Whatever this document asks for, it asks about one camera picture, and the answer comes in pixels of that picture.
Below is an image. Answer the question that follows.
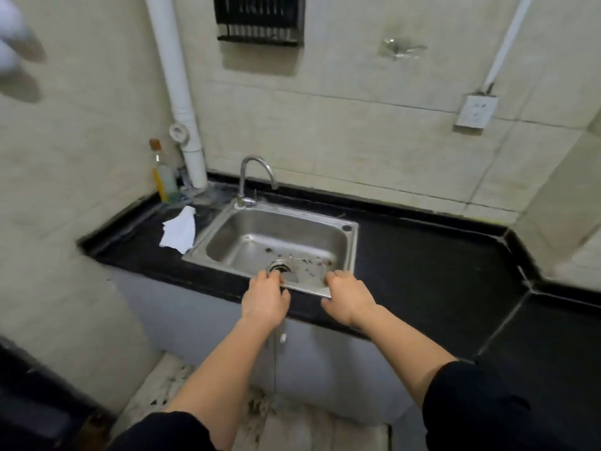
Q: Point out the white drain pipe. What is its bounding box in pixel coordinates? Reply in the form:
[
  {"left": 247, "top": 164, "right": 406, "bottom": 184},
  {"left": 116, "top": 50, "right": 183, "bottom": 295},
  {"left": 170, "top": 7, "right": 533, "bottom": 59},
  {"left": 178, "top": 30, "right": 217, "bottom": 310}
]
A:
[{"left": 142, "top": 0, "right": 209, "bottom": 190}]

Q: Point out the group of white cloths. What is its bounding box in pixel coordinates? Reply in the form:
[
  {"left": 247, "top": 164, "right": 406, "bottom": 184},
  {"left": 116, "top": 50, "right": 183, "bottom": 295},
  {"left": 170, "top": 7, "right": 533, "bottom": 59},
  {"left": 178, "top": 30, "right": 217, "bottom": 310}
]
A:
[{"left": 158, "top": 205, "right": 197, "bottom": 255}]

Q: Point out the white wall socket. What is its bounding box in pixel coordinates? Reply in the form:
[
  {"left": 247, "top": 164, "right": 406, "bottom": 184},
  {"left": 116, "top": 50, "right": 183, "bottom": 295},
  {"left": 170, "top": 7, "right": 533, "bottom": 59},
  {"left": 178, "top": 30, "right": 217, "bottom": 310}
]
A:
[{"left": 454, "top": 93, "right": 500, "bottom": 131}]

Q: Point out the black window grille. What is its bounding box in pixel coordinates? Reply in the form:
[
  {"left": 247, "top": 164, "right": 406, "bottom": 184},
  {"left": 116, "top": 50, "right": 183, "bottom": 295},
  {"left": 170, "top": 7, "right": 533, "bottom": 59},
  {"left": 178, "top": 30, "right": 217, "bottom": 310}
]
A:
[{"left": 213, "top": 0, "right": 307, "bottom": 47}]

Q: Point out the steel sink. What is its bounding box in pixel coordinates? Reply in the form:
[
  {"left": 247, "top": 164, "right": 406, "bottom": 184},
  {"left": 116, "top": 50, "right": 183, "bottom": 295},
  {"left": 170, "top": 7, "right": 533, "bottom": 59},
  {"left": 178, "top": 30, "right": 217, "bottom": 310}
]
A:
[{"left": 182, "top": 200, "right": 360, "bottom": 299}]

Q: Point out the clear adhesive wall patch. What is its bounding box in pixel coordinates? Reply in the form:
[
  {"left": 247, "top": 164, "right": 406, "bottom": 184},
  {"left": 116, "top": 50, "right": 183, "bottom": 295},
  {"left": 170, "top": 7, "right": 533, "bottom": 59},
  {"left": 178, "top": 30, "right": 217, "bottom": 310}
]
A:
[{"left": 378, "top": 37, "right": 429, "bottom": 61}]

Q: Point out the person's left hand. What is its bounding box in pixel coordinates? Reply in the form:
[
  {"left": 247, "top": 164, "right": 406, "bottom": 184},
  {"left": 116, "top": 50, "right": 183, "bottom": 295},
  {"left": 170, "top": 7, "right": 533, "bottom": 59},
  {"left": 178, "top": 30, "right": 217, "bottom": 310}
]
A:
[{"left": 240, "top": 269, "right": 292, "bottom": 329}]

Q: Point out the grey cabinet door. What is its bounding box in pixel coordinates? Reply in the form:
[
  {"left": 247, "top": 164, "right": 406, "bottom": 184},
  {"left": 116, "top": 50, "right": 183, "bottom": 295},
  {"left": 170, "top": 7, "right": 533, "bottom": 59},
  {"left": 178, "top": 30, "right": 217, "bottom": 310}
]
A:
[{"left": 108, "top": 265, "right": 415, "bottom": 426}]

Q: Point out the person's right forearm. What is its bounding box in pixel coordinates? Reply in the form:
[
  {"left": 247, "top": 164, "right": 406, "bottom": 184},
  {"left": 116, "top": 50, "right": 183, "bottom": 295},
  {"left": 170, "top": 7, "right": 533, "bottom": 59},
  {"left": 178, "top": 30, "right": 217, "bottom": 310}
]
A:
[{"left": 361, "top": 304, "right": 459, "bottom": 407}]

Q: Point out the chrome sink faucet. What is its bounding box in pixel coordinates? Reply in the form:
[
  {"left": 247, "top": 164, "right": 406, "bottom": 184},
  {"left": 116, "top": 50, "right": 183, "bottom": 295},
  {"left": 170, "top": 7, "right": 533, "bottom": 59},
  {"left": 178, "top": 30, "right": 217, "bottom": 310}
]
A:
[{"left": 234, "top": 155, "right": 280, "bottom": 210}]

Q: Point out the black low cabinet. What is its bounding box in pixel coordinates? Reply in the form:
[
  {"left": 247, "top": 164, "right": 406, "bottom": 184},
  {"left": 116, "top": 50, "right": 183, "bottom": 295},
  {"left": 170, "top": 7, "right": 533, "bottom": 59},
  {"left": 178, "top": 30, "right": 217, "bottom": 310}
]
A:
[{"left": 0, "top": 335, "right": 116, "bottom": 451}]

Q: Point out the person's left forearm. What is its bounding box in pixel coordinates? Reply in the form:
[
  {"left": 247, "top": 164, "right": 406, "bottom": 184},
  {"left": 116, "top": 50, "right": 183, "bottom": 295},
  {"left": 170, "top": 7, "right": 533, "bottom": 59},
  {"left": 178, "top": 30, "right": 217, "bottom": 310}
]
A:
[{"left": 164, "top": 319, "right": 282, "bottom": 449}]

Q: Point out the white plastic wall hanger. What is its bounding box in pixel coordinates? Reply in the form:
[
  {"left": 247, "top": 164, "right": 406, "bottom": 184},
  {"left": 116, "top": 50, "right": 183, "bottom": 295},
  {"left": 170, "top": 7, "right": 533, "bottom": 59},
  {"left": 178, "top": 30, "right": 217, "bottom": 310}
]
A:
[{"left": 0, "top": 0, "right": 30, "bottom": 75}]

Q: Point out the white cable conduit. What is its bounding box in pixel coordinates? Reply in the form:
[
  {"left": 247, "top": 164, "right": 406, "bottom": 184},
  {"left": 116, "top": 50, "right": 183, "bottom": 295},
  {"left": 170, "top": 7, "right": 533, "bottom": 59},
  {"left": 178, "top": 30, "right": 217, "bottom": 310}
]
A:
[{"left": 480, "top": 0, "right": 536, "bottom": 96}]

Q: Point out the person's right hand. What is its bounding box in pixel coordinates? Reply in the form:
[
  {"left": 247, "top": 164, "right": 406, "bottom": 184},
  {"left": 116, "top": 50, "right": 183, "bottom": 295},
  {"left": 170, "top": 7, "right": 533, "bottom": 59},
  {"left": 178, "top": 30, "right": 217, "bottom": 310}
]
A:
[{"left": 321, "top": 269, "right": 379, "bottom": 331}]

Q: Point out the clear bottle orange cap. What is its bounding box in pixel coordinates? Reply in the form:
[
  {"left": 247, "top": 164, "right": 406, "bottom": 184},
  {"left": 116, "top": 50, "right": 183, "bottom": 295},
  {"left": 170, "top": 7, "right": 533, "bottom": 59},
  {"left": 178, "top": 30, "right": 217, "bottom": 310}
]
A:
[{"left": 148, "top": 138, "right": 182, "bottom": 204}]

